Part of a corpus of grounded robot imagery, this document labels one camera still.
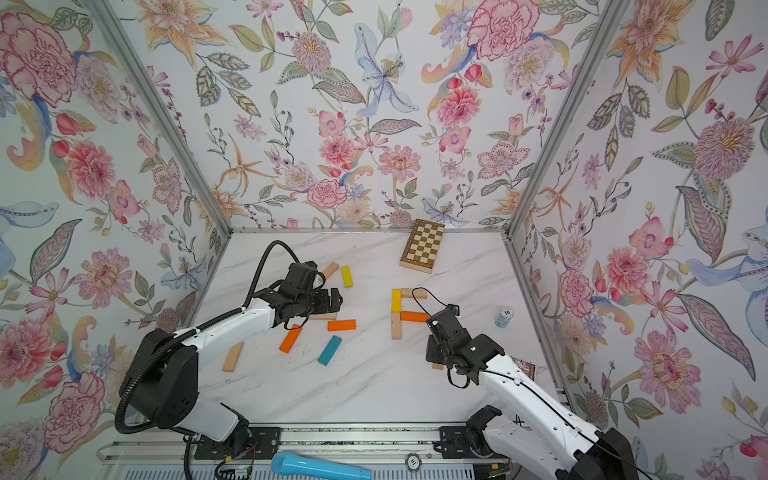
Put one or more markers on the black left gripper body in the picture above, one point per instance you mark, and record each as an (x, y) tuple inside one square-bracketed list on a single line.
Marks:
[(317, 303)]

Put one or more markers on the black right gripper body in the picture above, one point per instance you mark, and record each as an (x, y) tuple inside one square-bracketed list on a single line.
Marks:
[(437, 353)]

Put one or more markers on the orange block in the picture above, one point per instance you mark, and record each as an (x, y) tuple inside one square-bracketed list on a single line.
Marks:
[(341, 325), (416, 317)]

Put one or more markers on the natural wood block top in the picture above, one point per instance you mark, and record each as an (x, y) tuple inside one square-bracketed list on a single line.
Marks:
[(416, 293)]

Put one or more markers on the yellow block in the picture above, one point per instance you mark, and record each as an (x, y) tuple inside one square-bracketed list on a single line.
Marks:
[(347, 277), (396, 302)]

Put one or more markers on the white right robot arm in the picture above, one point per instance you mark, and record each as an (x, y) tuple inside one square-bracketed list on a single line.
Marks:
[(541, 435)]

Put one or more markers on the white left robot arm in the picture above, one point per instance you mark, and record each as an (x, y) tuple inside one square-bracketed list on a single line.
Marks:
[(161, 388)]

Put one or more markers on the orange block diagonal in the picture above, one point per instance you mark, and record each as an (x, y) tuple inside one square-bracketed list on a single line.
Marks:
[(290, 339)]

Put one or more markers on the blue poker chip stack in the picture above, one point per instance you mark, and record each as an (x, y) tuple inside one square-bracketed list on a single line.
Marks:
[(504, 317)]

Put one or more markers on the teal block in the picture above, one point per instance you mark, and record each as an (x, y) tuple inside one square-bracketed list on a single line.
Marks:
[(329, 351)]

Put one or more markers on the small card box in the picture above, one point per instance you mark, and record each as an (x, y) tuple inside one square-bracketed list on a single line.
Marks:
[(528, 368)]

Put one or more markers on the wooden chessboard box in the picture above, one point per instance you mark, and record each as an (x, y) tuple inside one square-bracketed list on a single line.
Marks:
[(422, 247)]

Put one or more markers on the small round gauge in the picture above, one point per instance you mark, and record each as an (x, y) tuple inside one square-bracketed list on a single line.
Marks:
[(413, 462)]

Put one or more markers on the blue microphone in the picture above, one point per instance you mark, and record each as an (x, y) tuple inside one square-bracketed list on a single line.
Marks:
[(287, 464)]

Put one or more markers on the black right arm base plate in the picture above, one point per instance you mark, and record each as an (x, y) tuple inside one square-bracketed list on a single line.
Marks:
[(466, 441)]

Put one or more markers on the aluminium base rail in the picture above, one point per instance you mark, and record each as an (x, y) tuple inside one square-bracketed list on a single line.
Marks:
[(343, 442)]

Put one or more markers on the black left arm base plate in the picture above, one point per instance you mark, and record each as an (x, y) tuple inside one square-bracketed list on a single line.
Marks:
[(260, 443)]

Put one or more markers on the aluminium left corner post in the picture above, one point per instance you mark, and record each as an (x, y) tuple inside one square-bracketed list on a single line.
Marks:
[(114, 34)]

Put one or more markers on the aluminium corner post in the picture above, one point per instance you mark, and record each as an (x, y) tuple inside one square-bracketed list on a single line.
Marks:
[(114, 34), (605, 27)]

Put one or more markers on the aluminium right corner post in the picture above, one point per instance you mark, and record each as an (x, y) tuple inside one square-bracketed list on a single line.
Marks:
[(605, 27)]

